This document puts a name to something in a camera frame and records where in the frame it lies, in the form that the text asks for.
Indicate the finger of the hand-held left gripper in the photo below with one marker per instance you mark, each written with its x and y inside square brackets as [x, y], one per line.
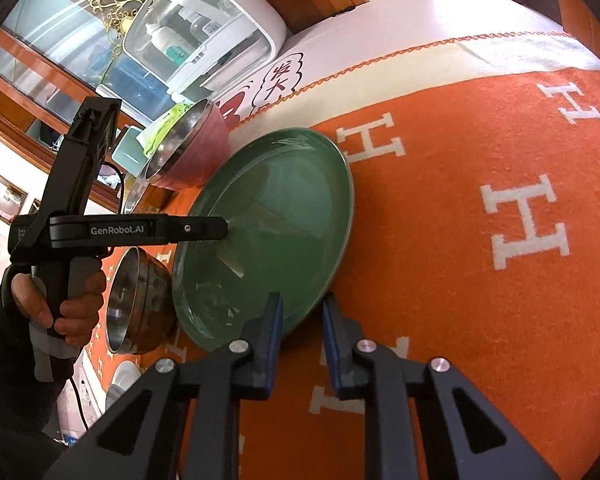
[200, 228]

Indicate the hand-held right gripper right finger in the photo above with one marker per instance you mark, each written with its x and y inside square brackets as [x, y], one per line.
[332, 350]

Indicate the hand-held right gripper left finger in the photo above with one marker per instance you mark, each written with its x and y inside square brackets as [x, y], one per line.
[272, 345]

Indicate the large steel bowl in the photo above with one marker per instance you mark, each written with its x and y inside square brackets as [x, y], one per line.
[132, 192]

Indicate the pink steel-lined bowl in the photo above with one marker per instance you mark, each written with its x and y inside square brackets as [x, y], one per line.
[205, 155]

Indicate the green plate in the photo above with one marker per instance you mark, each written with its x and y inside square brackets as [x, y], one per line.
[280, 210]

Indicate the copper-toned steel bowl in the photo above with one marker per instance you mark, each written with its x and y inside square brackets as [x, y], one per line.
[145, 300]

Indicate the white floral plate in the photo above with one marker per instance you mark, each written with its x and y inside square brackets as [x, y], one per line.
[125, 377]

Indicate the person's left forearm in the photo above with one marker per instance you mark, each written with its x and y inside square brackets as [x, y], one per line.
[10, 390]

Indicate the person's left hand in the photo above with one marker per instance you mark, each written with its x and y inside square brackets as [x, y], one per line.
[82, 310]

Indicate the teal canister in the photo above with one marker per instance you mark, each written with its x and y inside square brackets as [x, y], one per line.
[127, 152]

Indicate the green tissue pack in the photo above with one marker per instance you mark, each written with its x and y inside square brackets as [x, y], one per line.
[167, 120]

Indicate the orange patterned tablecloth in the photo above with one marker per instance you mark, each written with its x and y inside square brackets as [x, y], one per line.
[455, 260]

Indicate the wooden glass sliding door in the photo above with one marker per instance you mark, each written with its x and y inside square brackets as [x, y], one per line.
[45, 30]

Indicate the white bottle teal label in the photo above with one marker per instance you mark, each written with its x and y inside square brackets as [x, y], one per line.
[167, 42]

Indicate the gold door ornament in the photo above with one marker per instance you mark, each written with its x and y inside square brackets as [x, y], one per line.
[112, 15]

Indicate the white clear-lid storage box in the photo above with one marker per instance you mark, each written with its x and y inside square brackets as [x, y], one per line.
[240, 35]

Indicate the wooden shelf cabinet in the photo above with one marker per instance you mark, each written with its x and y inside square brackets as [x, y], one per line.
[580, 20]

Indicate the wooden wall niche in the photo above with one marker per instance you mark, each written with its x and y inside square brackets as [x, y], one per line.
[2, 195]

